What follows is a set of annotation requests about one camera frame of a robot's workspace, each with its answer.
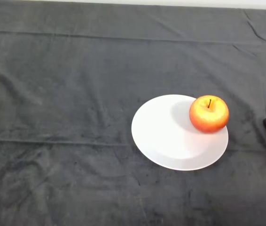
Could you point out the red yellow apple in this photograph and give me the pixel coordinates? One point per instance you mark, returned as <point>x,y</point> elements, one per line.
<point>208,117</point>

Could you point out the white round plate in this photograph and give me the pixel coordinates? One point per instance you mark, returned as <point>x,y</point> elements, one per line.
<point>170,141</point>

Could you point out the dark grey cloth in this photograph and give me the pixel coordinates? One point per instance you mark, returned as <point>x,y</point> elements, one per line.
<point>53,70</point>

